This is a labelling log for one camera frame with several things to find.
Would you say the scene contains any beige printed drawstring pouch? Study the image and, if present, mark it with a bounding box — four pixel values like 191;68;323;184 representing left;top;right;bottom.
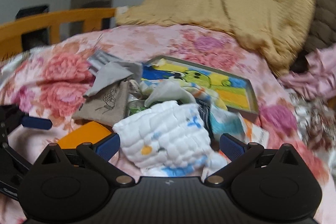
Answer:
72;81;129;127

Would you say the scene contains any white quilted baby cloth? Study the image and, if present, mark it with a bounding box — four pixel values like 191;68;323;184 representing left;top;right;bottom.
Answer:
113;101;227;178

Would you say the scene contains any light grey sock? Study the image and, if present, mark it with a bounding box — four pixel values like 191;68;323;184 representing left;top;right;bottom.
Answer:
84;60;143;97

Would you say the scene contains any white orange small box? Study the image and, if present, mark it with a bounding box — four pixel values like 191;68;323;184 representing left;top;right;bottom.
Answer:
238;114;269;148

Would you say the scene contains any pink floral bedspread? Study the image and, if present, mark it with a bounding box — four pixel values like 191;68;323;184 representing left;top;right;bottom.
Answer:
1;25;335;223

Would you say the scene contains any bag of green stars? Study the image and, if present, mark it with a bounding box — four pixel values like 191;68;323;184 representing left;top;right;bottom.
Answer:
126;100;146;117

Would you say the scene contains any cartoon lined tray box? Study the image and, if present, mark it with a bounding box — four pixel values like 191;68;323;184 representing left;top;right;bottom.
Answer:
142;56;259;120

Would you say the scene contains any white gold ornate sheet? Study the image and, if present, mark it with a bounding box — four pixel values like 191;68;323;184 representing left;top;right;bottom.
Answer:
285;89;335;162

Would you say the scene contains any grey face mask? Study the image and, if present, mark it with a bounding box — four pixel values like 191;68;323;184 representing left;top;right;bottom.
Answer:
87;50;121;76

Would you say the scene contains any pink garment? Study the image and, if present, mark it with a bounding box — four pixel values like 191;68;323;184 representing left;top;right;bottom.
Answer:
278;46;335;100

